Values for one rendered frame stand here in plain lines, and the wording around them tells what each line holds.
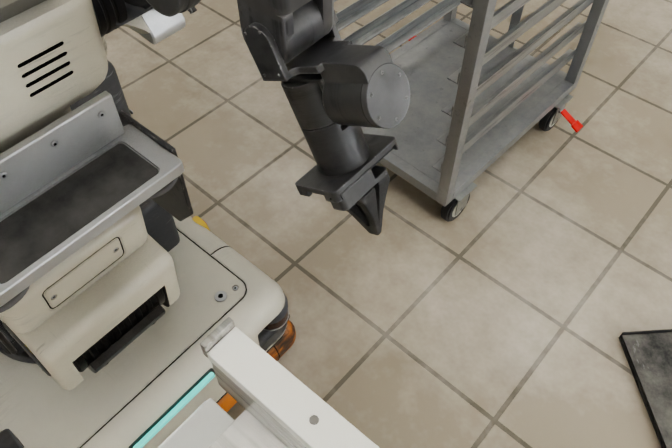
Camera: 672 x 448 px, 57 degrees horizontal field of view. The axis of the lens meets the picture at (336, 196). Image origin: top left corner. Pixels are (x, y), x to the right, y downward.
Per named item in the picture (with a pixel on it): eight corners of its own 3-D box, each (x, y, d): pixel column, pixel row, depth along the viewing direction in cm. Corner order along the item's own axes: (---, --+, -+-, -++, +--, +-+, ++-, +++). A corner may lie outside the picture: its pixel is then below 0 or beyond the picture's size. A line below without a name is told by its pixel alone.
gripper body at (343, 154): (402, 151, 67) (380, 90, 63) (340, 208, 62) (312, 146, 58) (359, 145, 71) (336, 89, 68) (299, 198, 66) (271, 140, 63)
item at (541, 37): (451, 117, 135) (453, 106, 133) (441, 110, 136) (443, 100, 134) (598, -2, 165) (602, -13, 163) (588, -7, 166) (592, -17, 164)
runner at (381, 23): (323, 70, 160) (323, 60, 157) (316, 65, 161) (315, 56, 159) (471, -27, 189) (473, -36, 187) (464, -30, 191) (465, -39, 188)
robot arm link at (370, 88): (301, -14, 61) (238, 26, 56) (388, -27, 52) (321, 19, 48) (344, 94, 67) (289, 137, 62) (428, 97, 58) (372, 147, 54)
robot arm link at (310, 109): (304, 49, 63) (265, 77, 61) (351, 48, 58) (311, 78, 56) (329, 108, 67) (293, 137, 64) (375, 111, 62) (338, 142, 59)
